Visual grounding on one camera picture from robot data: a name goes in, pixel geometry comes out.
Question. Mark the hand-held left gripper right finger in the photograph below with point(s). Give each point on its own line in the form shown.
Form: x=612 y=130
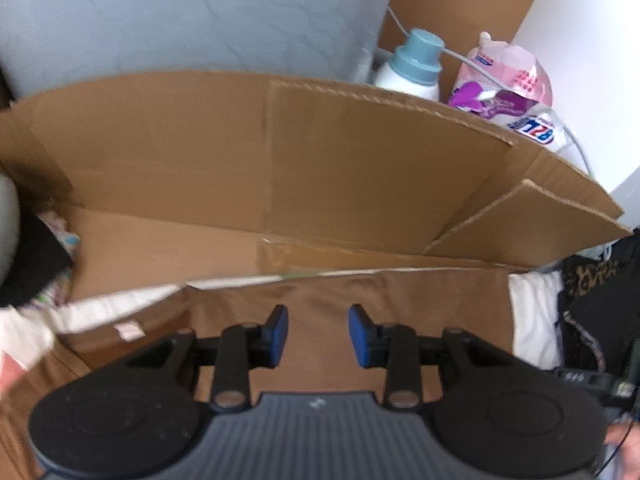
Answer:
x=360 y=335

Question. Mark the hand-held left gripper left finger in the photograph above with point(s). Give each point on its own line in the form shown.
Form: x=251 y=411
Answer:
x=277 y=332

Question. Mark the brown printed t-shirt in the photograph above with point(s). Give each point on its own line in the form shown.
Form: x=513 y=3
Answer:
x=325 y=290

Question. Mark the person's right hand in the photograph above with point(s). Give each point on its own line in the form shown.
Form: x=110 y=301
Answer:
x=625 y=437

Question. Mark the black folded cloth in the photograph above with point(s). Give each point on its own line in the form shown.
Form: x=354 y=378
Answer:
x=600 y=320

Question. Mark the cream bear print blanket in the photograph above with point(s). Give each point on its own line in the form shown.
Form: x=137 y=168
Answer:
x=535 y=310

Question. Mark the leopard print cloth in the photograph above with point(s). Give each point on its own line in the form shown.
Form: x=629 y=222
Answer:
x=595 y=277

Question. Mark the flattened cardboard box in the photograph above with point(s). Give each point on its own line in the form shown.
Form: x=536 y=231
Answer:
x=200 y=160

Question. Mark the floral patterned cloth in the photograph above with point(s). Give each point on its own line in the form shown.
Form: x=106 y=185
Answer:
x=62 y=240

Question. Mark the small black cloth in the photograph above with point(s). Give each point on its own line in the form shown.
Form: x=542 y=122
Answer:
x=35 y=260

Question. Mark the white bottle with blue cap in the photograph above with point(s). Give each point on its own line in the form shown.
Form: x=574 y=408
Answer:
x=407 y=77

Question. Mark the purple and white detergent bag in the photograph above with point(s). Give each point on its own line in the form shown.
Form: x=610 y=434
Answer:
x=500 y=107

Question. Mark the grey neck pillow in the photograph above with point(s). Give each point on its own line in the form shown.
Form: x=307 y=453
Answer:
x=7 y=220

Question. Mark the pink detergent pouch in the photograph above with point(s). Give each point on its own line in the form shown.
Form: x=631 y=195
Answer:
x=520 y=70

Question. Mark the grey wrapped washing machine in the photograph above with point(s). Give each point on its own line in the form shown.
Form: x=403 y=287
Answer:
x=200 y=20

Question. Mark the upright cardboard sheet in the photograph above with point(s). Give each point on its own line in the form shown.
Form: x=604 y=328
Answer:
x=465 y=0

